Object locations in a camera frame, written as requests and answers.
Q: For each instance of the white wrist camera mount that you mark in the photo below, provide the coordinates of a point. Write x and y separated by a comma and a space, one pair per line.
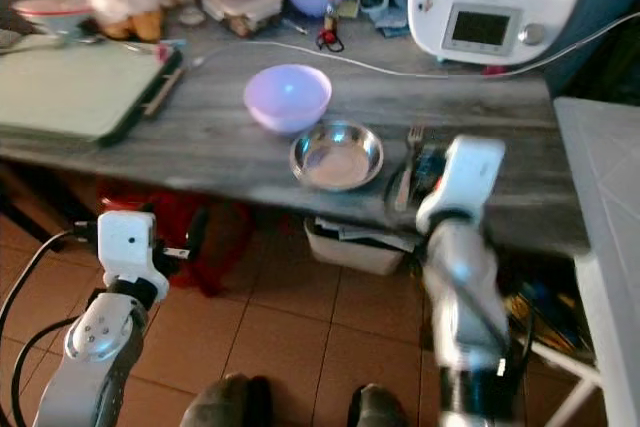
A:
472, 177
130, 247

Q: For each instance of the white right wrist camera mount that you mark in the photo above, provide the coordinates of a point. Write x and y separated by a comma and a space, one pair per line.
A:
472, 177

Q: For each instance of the white bowl with red rim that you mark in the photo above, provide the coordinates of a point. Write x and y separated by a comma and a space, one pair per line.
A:
54, 13

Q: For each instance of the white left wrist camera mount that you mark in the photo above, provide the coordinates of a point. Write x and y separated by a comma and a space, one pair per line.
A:
130, 247

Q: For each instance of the green board in black frame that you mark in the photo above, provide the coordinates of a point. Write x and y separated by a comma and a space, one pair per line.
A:
75, 89

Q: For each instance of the metal fork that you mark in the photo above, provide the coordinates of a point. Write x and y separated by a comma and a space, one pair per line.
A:
407, 169

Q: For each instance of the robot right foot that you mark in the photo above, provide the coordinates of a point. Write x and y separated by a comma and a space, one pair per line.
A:
378, 409

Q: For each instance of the stainless steel bowl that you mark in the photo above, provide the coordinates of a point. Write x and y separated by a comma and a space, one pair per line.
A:
337, 159

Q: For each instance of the white plastic storage bin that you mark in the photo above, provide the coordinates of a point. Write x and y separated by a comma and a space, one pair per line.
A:
355, 250

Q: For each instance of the small bottle with red cap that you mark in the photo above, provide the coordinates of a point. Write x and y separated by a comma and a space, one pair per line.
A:
329, 22

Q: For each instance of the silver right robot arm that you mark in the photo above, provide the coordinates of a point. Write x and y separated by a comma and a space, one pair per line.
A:
465, 297

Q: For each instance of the large lilac bowl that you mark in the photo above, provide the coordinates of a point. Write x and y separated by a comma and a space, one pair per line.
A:
287, 95

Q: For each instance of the white side table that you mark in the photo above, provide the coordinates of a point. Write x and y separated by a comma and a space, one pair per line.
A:
605, 207

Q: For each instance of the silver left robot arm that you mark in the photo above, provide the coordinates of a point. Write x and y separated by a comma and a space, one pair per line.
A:
95, 342

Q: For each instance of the red bag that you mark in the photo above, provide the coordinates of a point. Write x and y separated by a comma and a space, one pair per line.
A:
210, 267

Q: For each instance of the wooden stick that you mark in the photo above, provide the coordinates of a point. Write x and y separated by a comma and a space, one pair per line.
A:
166, 89

